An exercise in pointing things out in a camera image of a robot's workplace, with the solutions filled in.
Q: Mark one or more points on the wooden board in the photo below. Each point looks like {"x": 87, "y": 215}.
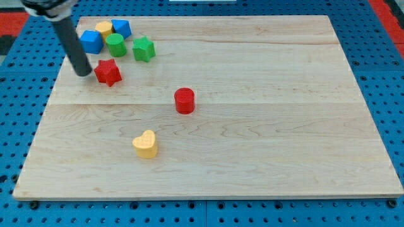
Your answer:
{"x": 278, "y": 115}

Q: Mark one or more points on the blue cube block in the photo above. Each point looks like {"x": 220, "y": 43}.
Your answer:
{"x": 92, "y": 42}

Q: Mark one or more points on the green cylinder block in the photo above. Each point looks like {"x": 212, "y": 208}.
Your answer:
{"x": 116, "y": 45}

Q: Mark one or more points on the red cylinder block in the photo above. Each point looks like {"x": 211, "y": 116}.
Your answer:
{"x": 184, "y": 100}

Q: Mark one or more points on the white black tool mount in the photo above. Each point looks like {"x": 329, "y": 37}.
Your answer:
{"x": 51, "y": 10}

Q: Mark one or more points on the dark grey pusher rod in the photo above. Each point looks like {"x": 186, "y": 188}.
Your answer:
{"x": 72, "y": 46}

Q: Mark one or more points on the yellow hexagon block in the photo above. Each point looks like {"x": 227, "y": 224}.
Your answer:
{"x": 105, "y": 28}

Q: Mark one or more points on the green star block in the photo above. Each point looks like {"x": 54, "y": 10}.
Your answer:
{"x": 143, "y": 49}

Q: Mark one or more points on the blue pentagon block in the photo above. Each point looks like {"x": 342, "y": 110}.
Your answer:
{"x": 122, "y": 27}

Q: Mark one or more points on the red star block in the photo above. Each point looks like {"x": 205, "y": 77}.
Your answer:
{"x": 108, "y": 72}

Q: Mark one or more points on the yellow heart block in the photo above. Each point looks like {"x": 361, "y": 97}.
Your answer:
{"x": 146, "y": 145}

